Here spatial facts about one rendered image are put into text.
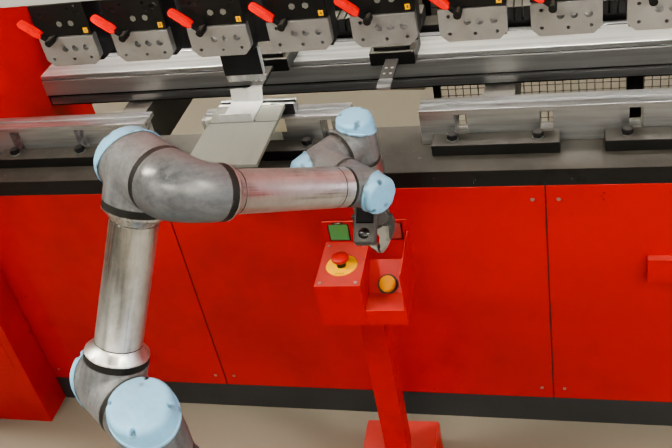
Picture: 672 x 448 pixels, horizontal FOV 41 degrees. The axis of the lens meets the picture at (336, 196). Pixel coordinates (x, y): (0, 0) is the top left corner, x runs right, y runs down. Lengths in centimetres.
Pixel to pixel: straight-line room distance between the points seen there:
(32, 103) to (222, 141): 96
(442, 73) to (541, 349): 78
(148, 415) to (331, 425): 128
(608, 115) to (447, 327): 72
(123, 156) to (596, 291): 130
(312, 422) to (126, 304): 130
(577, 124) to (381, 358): 73
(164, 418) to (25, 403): 157
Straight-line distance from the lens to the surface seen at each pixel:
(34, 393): 300
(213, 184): 139
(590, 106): 213
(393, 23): 204
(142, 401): 155
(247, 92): 228
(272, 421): 279
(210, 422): 286
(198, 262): 246
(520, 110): 214
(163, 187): 138
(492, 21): 202
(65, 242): 260
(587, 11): 202
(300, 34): 210
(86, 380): 164
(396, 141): 224
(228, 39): 216
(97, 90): 274
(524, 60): 237
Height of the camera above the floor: 207
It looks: 35 degrees down
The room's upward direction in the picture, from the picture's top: 12 degrees counter-clockwise
